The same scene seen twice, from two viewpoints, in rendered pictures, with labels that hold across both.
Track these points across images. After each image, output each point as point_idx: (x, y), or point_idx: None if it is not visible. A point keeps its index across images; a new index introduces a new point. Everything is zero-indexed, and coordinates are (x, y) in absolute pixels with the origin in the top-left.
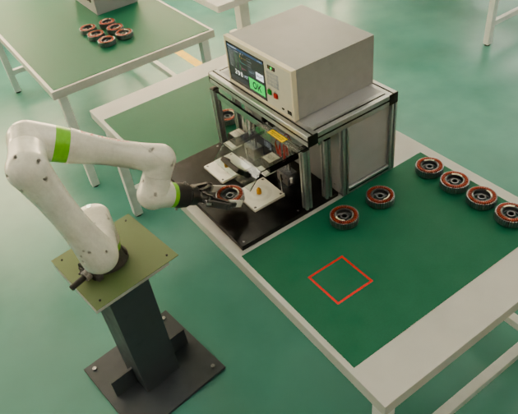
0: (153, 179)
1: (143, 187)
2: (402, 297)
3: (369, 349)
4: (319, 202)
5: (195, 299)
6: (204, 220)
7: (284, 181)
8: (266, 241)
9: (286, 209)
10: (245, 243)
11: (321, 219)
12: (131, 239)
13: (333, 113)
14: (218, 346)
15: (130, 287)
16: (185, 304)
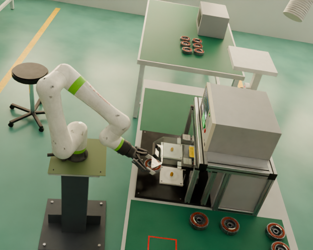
0: (110, 130)
1: (104, 131)
2: None
3: None
4: (195, 203)
5: (123, 206)
6: (134, 168)
7: (190, 178)
8: (149, 202)
9: (175, 194)
10: (138, 194)
11: (188, 213)
12: (95, 153)
13: (228, 160)
14: (111, 238)
15: (70, 174)
16: (117, 205)
